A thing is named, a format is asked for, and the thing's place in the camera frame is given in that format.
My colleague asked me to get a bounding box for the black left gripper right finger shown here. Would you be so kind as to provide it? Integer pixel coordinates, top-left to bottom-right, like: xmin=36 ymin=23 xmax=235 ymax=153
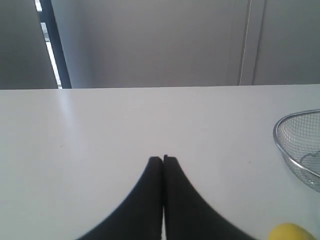
xmin=163 ymin=155 xmax=253 ymax=240

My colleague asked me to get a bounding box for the steel wire mesh basket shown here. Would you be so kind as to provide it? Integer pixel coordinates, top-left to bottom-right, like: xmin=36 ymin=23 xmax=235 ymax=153
xmin=273 ymin=109 xmax=320 ymax=192

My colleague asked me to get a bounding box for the yellow lemon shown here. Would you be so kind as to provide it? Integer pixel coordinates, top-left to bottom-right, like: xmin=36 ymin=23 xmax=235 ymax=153
xmin=268 ymin=223 xmax=317 ymax=240

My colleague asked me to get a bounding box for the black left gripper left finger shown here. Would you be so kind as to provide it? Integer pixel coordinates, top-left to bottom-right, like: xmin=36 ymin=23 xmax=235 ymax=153
xmin=80 ymin=156 xmax=163 ymax=240

